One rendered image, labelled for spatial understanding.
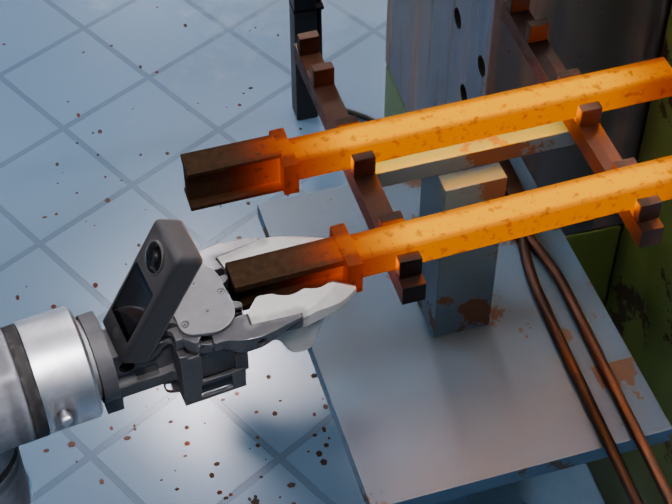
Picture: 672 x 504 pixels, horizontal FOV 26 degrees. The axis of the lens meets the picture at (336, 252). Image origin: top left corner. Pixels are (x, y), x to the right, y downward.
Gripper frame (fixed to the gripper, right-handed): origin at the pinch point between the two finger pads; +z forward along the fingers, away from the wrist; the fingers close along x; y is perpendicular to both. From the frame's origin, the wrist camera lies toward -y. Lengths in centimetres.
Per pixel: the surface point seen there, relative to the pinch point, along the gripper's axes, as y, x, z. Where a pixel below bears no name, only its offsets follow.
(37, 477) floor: 95, -56, -22
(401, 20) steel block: 35, -64, 39
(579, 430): 26.5, 7.2, 22.9
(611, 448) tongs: 25.4, 10.8, 24.0
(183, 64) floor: 95, -135, 29
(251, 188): 2.1, -12.3, -1.8
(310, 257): -1.1, -0.3, -1.4
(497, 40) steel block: 13.6, -33.2, 34.3
